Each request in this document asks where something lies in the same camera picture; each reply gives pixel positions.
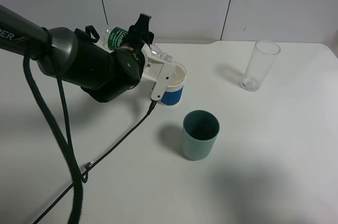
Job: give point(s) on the tall clear glass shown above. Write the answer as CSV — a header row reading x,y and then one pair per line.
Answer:
x,y
262,59

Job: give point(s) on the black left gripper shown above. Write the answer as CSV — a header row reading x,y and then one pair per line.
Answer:
x,y
130,58

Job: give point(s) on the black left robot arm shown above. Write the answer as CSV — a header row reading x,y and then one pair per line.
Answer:
x,y
75,57

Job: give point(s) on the white cup blue sleeve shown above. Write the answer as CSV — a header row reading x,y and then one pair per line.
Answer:
x,y
173,92

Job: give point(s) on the teal green cup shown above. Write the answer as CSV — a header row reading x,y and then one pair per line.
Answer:
x,y
200,130

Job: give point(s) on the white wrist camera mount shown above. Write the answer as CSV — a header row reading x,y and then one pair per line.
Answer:
x,y
159,68

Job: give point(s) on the clear bottle green label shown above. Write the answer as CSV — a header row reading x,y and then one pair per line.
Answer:
x,y
113,37

